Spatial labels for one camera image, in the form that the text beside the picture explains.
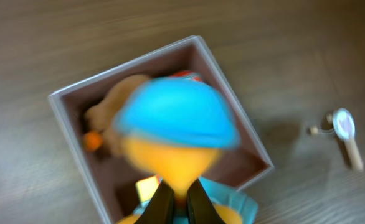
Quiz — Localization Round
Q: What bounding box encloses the colourful puzzle cube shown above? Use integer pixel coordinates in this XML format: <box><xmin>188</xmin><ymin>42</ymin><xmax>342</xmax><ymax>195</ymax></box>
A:
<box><xmin>135</xmin><ymin>175</ymin><xmax>162</xmax><ymax>204</ymax></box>

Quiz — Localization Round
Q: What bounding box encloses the white box pink interior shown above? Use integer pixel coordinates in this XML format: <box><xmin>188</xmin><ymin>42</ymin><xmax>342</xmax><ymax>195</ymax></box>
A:
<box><xmin>49</xmin><ymin>35</ymin><xmax>274</xmax><ymax>223</ymax></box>

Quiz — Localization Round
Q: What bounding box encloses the white wooden rattle drum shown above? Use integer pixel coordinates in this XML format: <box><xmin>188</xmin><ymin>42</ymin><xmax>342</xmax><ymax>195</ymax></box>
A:
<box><xmin>308</xmin><ymin>108</ymin><xmax>364</xmax><ymax>172</ymax></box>

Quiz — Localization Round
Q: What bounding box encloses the orange blue duck toy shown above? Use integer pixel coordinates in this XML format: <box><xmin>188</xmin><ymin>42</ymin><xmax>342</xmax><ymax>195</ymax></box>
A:
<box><xmin>113</xmin><ymin>77</ymin><xmax>258</xmax><ymax>223</ymax></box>

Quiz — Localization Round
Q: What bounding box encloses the brown plush bear toy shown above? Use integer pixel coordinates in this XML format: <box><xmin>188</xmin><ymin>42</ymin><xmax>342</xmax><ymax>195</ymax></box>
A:
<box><xmin>83</xmin><ymin>74</ymin><xmax>151</xmax><ymax>157</ymax></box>

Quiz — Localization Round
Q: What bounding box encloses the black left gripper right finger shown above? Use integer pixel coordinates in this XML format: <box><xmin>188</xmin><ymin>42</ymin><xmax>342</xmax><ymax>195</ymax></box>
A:
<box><xmin>187</xmin><ymin>179</ymin><xmax>225</xmax><ymax>224</ymax></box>

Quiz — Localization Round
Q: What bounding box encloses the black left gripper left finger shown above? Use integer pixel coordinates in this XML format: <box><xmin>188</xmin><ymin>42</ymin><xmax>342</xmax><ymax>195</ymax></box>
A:
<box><xmin>135</xmin><ymin>181</ymin><xmax>174</xmax><ymax>224</ymax></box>

